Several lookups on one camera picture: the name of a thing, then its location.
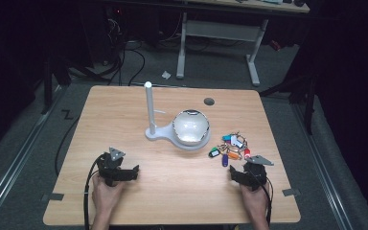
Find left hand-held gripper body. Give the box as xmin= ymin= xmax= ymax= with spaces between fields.
xmin=95 ymin=146 xmax=134 ymax=188

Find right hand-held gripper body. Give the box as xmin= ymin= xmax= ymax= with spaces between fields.
xmin=240 ymin=154 xmax=275 ymax=193

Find person's right hand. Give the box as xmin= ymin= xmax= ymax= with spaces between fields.
xmin=239 ymin=182 xmax=271 ymax=222

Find person's left hand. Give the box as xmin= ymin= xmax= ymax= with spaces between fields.
xmin=91 ymin=173 xmax=127 ymax=219

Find bunch of coloured key tags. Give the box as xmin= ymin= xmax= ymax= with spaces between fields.
xmin=207 ymin=130 xmax=252 ymax=168

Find shiny silver bowl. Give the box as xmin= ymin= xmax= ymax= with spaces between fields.
xmin=171 ymin=109 xmax=212 ymax=147

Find white pole stand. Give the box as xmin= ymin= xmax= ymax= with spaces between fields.
xmin=144 ymin=80 xmax=212 ymax=152

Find black metal stand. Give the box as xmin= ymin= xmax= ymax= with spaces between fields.
xmin=258 ymin=71 xmax=318 ymax=136
xmin=40 ymin=57 xmax=73 ymax=116

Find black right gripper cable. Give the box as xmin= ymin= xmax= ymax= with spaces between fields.
xmin=262 ymin=175 xmax=274 ymax=226

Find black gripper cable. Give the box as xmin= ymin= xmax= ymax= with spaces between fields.
xmin=262 ymin=175 xmax=274 ymax=226
xmin=82 ymin=154 xmax=105 ymax=230

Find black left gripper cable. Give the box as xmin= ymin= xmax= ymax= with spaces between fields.
xmin=82 ymin=154 xmax=105 ymax=230

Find thin black floor cable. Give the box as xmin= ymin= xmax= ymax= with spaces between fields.
xmin=54 ymin=115 xmax=81 ymax=177

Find metal floor rail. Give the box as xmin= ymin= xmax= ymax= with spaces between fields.
xmin=291 ymin=103 xmax=354 ymax=230
xmin=0 ymin=85 xmax=69 ymax=226

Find black floor cables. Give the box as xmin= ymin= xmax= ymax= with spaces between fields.
xmin=106 ymin=18 xmax=147 ymax=87

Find white frame desk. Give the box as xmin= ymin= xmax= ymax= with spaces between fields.
xmin=175 ymin=0 xmax=311 ymax=87

